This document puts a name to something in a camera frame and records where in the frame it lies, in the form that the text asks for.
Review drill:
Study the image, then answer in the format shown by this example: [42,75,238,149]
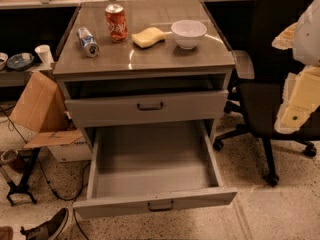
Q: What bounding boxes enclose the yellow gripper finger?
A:
[274,66,320,134]

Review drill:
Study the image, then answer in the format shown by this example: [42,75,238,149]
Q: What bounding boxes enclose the yellow sponge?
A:
[131,27,166,48]

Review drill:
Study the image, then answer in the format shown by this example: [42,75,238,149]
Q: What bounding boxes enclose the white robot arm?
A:
[272,0,320,134]

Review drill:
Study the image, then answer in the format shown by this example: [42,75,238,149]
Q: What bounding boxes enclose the grey middle drawer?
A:
[65,90,227,128]

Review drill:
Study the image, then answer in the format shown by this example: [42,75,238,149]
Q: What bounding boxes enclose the grey drawer cabinet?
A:
[53,0,234,146]

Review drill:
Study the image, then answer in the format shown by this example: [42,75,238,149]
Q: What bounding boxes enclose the grey open bottom drawer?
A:
[74,121,237,218]

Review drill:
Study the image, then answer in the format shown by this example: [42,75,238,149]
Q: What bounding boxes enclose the black office chair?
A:
[213,0,320,186]

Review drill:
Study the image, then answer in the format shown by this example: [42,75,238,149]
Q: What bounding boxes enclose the red soda can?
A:
[105,4,128,41]

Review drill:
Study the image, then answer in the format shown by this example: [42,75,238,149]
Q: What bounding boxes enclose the blue silver lying can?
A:
[77,27,99,57]

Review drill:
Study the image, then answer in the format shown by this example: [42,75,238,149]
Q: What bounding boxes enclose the white paper cup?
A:
[35,45,54,65]

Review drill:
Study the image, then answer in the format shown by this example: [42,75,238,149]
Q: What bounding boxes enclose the brown cardboard box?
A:
[10,72,92,162]

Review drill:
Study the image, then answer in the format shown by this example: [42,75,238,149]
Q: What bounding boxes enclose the dark blue plate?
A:
[7,52,34,71]

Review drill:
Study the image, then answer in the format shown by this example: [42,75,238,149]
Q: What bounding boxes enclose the black sneaker shoe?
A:
[20,208,69,240]

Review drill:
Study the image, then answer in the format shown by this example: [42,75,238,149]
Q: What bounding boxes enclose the black metal stand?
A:
[0,148,40,206]

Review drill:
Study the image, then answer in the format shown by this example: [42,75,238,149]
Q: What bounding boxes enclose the white bowl at left edge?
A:
[0,52,8,71]

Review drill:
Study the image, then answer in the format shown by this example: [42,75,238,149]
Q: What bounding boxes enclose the black floor cable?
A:
[0,105,92,240]

